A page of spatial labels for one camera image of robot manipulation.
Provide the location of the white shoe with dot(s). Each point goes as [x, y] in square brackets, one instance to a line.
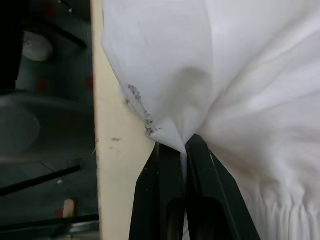
[37, 48]

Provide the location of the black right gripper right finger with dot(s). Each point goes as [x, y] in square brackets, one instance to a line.
[212, 200]

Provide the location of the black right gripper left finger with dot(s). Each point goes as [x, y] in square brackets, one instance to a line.
[155, 200]

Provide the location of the black metal frame bar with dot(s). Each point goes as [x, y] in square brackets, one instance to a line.
[50, 222]
[40, 178]
[50, 35]

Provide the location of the small wooden block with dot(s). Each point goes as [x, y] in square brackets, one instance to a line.
[68, 208]

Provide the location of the white shorts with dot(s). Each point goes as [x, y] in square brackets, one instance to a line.
[225, 75]

